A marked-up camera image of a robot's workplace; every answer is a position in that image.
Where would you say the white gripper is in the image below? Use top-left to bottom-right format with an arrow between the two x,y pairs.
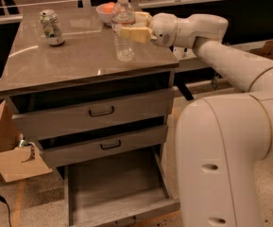
120,11 -> 181,47

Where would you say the clear plastic water bottle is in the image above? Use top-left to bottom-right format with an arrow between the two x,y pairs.
111,0 -> 135,61

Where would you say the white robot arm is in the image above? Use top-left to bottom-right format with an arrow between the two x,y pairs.
114,12 -> 273,227

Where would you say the left clear sanitizer bottle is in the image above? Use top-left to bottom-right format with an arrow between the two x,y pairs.
173,46 -> 184,60

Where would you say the grey drawer cabinet with counter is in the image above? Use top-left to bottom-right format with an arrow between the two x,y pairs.
0,2 -> 179,172

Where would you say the grey top drawer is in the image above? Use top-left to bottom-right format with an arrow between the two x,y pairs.
12,88 -> 174,140

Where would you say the grey middle drawer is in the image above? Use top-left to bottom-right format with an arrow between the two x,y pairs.
40,125 -> 168,167

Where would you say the grey open bottom drawer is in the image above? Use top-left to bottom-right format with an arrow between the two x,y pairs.
64,147 -> 179,227

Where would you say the orange sponge in bowl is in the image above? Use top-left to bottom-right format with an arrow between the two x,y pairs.
103,2 -> 115,13

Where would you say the white ceramic bowl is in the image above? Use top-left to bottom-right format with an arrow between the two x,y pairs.
96,3 -> 112,26

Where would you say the white green soda can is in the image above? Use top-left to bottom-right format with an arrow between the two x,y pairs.
40,9 -> 64,46

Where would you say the small green object on cardboard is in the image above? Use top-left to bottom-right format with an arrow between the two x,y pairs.
18,134 -> 32,148

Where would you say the brown cardboard box left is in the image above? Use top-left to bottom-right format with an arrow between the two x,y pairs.
0,101 -> 52,183

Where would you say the black cable on floor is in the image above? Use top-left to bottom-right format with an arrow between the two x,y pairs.
0,184 -> 13,227

